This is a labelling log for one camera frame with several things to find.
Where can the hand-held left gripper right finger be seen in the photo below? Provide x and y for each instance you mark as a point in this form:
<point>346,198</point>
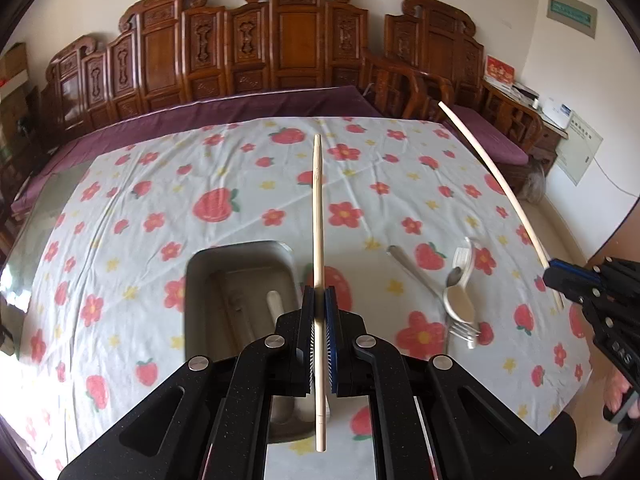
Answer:
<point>331,330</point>

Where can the person's dark clothing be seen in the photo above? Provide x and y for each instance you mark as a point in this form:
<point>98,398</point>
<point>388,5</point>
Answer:
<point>595,450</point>

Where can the tissue box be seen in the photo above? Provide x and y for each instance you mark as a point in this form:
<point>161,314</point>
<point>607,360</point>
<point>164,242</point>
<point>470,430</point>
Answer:
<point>525,91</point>

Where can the beige ceramic spoon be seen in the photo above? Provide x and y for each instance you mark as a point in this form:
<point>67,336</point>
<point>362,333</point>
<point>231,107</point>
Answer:
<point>460,305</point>

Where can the white notice board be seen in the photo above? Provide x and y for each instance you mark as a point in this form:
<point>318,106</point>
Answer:
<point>580,150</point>

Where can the wooden chopstick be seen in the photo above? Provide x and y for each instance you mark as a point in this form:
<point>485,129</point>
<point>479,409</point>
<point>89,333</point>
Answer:
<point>318,210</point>
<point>492,165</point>

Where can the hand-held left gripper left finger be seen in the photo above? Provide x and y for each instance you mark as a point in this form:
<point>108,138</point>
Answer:
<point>309,320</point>

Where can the metal fork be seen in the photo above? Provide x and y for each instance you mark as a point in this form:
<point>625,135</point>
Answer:
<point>466,332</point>

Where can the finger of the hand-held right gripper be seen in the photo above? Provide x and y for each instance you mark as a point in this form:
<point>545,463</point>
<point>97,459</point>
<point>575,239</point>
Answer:
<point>575,269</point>
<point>562,286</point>

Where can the rectangular metal tray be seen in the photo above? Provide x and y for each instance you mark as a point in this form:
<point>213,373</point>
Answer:
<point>225,280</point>

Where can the carved wooden armchair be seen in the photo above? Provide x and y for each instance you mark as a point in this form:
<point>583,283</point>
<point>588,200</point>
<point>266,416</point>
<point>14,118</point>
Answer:
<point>440,45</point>

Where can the grey wall electrical panel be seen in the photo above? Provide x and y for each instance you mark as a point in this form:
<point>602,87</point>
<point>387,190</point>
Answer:
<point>571,14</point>

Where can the purple sofa cushion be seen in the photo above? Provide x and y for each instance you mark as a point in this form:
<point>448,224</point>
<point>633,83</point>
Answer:
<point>175,120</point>

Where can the purple armchair cushion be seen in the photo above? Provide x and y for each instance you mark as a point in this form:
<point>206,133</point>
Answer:
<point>492,135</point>

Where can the floral strawberry tablecloth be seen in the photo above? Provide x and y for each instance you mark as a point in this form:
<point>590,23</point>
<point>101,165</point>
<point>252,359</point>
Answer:
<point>150,185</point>

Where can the white box device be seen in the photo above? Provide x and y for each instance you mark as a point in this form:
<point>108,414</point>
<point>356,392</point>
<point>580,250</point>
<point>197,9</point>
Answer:
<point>557,112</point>

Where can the grey plastic bag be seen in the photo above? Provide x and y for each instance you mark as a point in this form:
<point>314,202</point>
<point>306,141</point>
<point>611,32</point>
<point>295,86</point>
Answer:
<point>534,182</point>

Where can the wooden side table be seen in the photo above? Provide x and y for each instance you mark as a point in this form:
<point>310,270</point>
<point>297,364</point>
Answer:
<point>520,115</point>

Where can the brown cardboard box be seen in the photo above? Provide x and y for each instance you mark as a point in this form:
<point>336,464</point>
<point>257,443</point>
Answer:
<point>12,60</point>

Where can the person's sandaled foot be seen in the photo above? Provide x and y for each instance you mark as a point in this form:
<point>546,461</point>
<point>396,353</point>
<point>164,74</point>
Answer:
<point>620,390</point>

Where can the carved wooden sofa bench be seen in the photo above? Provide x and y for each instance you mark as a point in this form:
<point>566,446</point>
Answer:
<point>295,35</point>

